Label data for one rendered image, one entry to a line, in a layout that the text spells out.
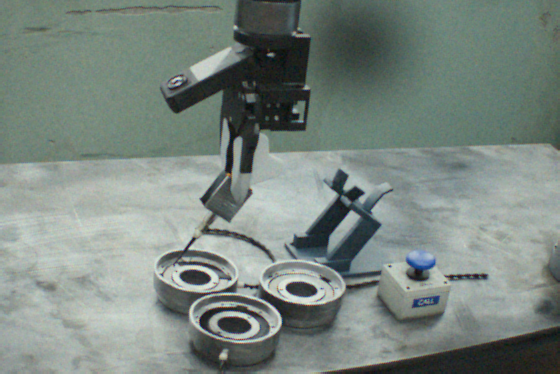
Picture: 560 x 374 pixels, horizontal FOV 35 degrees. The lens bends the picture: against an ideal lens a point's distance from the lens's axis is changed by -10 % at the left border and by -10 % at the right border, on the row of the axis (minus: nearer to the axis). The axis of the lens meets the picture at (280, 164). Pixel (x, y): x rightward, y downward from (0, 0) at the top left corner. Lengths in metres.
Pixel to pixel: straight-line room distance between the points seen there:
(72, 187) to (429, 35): 1.81
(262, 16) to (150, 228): 0.41
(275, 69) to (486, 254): 0.47
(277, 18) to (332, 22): 1.81
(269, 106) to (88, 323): 0.34
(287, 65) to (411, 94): 1.98
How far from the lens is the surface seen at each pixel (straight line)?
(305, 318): 1.13
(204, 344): 1.06
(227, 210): 1.16
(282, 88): 1.10
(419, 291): 1.18
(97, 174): 1.48
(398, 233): 1.41
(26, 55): 2.65
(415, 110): 3.10
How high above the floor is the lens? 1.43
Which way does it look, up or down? 24 degrees down
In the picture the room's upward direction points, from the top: 7 degrees clockwise
